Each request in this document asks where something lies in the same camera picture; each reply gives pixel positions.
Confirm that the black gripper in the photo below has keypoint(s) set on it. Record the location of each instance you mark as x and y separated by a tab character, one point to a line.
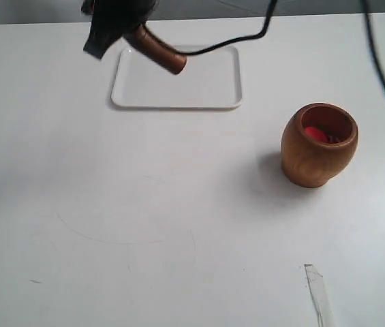
111	21

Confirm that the brown wooden pestle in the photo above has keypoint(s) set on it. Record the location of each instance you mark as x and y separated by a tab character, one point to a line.
145	42

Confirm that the red object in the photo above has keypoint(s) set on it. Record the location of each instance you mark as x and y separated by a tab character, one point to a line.
316	134

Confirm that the brown wooden pot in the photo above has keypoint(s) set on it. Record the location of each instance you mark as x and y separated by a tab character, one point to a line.
309	163

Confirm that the white rectangular tray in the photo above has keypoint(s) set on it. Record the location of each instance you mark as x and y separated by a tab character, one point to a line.
208	82

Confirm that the clear tape strip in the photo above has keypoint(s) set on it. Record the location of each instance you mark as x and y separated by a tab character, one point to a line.
319	296

